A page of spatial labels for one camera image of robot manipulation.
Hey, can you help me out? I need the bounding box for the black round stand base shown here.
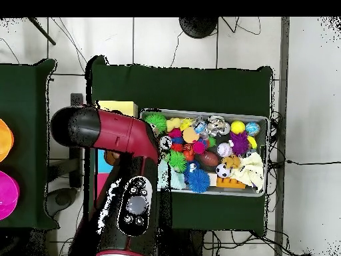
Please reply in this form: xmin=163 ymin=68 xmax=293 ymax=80
xmin=178 ymin=17 xmax=219 ymax=39

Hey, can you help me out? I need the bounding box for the purple spiky rubber ball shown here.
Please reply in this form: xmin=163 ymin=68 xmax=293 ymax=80
xmin=229 ymin=130 xmax=250 ymax=156

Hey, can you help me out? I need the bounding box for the shallow metal mesh bin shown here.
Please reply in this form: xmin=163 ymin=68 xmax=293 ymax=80
xmin=141 ymin=107 xmax=269 ymax=198

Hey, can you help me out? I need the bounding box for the black cable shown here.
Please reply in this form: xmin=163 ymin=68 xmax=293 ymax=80
xmin=267 ymin=158 xmax=341 ymax=167

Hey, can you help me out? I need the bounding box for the mint green waffle cloth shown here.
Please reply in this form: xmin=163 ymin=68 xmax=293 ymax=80
xmin=159 ymin=159 xmax=186 ymax=191

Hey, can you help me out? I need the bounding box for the cream waffle cloth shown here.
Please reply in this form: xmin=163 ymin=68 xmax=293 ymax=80
xmin=230 ymin=151 xmax=264 ymax=193

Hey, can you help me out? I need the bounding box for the orange plastic dish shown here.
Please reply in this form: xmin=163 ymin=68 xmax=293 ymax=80
xmin=0 ymin=118 xmax=15 ymax=163

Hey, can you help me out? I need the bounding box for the blue spiky toy with eyes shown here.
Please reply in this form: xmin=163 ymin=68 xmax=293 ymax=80
xmin=183 ymin=161 xmax=211 ymax=193

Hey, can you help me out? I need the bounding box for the black slanted rod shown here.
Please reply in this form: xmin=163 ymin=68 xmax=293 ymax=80
xmin=27 ymin=17 xmax=57 ymax=46

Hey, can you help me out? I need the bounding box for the light blue patterned ball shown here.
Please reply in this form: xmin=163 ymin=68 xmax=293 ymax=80
xmin=244 ymin=121 xmax=261 ymax=137

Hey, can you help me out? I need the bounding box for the dark green table cloth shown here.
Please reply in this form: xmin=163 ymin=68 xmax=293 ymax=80
xmin=85 ymin=57 xmax=272 ymax=237
xmin=0 ymin=59 xmax=61 ymax=231

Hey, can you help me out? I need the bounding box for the white baseball with red stitching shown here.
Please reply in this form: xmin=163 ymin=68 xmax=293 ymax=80
xmin=216 ymin=141 xmax=234 ymax=158

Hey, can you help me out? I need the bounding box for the green spiky rubber ball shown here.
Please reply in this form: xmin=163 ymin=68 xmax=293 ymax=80
xmin=167 ymin=149 xmax=188 ymax=173
xmin=143 ymin=111 xmax=168 ymax=133

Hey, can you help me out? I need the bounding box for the wooden box with three holes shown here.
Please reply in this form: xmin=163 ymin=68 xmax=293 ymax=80
xmin=94 ymin=100 xmax=139 ymax=203

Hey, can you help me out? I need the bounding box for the yellow foam ball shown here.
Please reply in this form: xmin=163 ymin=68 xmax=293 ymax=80
xmin=230 ymin=120 xmax=246 ymax=135

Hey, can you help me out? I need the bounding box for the pink plastic bowl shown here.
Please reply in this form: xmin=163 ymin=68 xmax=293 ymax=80
xmin=0 ymin=170 xmax=21 ymax=221

